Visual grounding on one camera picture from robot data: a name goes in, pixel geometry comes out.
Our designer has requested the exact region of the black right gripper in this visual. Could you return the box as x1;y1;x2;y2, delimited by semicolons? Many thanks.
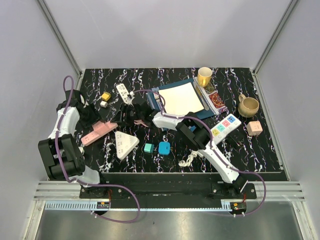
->
110;103;144;128

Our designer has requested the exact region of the small white cube adapter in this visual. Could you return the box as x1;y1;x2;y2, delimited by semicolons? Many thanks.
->
100;100;108;108

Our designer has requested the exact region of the pink power strip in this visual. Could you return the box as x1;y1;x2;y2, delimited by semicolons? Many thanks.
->
81;121;118;146

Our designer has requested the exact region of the yellow plug adapter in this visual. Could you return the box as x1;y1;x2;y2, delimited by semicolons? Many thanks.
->
101;92;111;102

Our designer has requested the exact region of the white power strip yellow plug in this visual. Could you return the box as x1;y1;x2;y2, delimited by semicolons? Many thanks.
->
116;83;134;105

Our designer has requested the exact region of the white triangular power strip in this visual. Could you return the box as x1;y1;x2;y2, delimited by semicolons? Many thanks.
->
115;131;140;160

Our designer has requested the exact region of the teal small plug adapter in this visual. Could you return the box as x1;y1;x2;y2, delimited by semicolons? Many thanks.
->
143;143;155;154

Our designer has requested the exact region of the light blue plug adapter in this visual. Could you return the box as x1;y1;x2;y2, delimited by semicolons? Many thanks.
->
158;141;171;156

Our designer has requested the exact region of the dark blue cube adapter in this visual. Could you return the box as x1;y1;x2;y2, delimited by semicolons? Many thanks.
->
189;125;197;132

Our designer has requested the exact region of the white multicolour power strip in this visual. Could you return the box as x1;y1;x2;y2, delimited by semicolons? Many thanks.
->
211;113;242;145

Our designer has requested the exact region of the pink deer cube adapter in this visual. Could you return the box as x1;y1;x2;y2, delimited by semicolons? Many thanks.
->
246;121;263;136

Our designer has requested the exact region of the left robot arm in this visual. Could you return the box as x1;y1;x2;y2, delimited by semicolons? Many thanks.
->
38;90;108;198

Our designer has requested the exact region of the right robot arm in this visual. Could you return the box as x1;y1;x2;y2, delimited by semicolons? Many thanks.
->
110;103;248;199

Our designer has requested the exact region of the dark blue placemat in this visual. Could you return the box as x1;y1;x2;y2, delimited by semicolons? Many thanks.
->
146;78;220;120

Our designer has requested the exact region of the silver fork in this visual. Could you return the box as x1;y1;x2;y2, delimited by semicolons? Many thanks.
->
153;91;161;104

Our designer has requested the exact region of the white square plate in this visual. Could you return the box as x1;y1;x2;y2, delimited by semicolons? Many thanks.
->
158;82;204;115

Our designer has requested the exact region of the yellow mug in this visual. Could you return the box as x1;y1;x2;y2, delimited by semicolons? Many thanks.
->
197;67;213;88

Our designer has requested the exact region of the patterned colourful coaster cloth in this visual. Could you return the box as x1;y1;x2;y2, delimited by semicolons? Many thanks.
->
193;77;228;116

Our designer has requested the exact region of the beige ceramic mug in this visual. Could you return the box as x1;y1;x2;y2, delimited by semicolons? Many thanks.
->
238;94;260;118

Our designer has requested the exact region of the white knotted cord with plug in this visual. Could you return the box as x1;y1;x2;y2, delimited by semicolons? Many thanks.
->
178;149;201;168

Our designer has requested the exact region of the black mounting base rail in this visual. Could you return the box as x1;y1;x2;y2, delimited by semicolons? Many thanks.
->
79;171;258;201

